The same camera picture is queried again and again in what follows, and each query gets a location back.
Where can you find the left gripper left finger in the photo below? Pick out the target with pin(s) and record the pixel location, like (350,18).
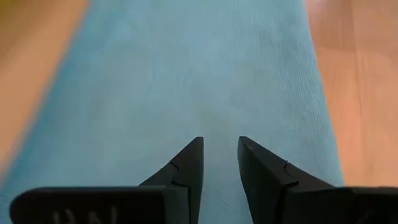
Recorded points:
(174,186)

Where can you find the large teal microfiber towel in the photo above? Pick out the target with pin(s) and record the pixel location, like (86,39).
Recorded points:
(186,77)

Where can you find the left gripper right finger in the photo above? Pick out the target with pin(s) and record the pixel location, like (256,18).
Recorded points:
(264,180)

